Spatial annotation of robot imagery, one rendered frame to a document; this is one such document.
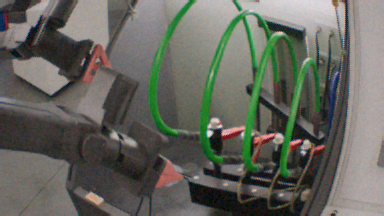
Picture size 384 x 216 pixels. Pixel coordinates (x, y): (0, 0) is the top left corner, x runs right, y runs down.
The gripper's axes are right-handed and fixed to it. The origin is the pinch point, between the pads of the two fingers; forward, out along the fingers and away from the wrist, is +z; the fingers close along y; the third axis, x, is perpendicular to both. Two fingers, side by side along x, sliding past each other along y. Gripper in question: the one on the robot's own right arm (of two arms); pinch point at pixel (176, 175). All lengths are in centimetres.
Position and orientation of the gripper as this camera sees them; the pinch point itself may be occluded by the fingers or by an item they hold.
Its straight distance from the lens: 74.5
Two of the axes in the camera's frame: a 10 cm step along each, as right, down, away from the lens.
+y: 4.4, -9.0, 0.1
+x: -6.6, -3.1, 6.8
